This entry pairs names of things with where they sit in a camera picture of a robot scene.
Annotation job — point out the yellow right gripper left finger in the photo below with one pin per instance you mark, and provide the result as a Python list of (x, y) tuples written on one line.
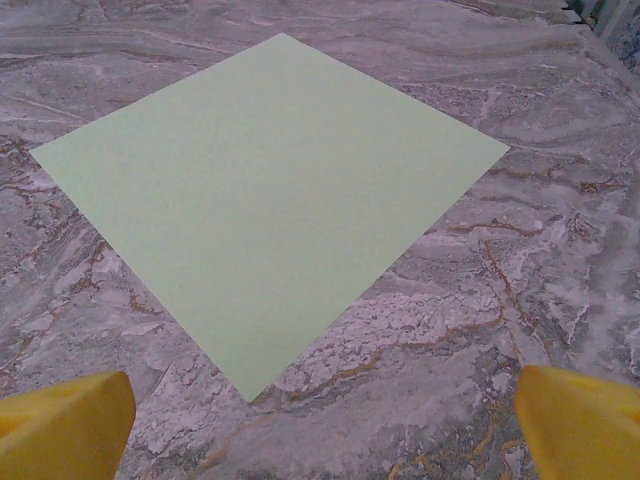
[(60, 430)]

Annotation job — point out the light green paper sheet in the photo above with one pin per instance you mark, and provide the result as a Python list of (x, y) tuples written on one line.
[(260, 200)]

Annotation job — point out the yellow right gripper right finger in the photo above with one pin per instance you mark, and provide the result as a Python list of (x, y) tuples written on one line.
[(585, 425)]

